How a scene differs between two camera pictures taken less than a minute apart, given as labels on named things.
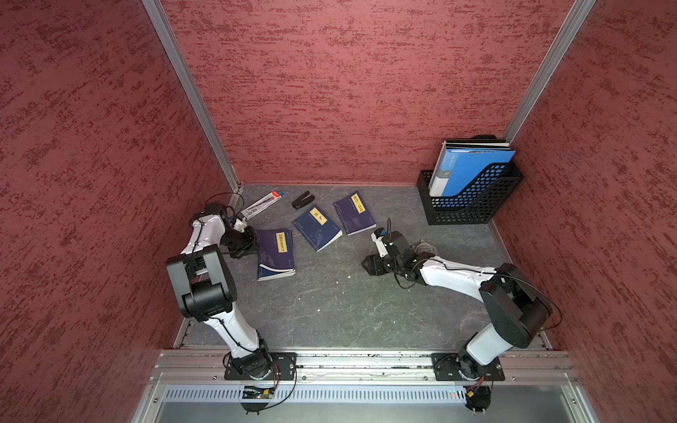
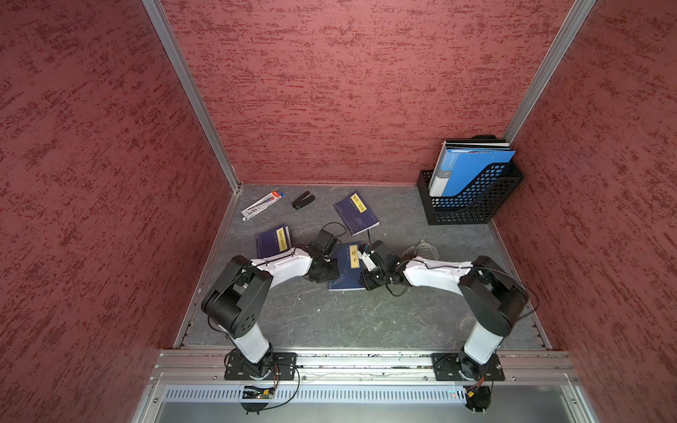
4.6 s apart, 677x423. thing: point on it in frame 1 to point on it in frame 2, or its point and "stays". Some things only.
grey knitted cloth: x=426 y=248 stays
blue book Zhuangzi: x=316 y=227 to x=350 y=269
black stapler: x=303 y=200 stays
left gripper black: x=249 y=246 to x=332 y=276
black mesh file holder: x=479 y=203 stays
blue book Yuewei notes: x=275 y=254 stays
